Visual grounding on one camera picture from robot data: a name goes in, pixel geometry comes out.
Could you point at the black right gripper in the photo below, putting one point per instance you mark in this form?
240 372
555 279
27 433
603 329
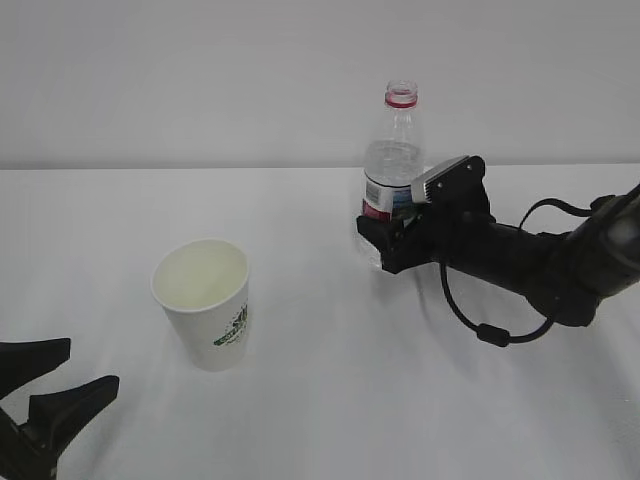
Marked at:
428 235

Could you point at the clear plastic water bottle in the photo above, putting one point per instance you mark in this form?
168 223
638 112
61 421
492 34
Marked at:
394 156

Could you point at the white paper cup green logo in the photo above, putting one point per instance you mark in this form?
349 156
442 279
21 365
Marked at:
203 288

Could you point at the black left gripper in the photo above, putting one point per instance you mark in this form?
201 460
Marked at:
32 450

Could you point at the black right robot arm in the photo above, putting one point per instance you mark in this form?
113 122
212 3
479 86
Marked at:
564 277

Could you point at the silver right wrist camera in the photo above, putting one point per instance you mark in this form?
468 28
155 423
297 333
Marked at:
448 180

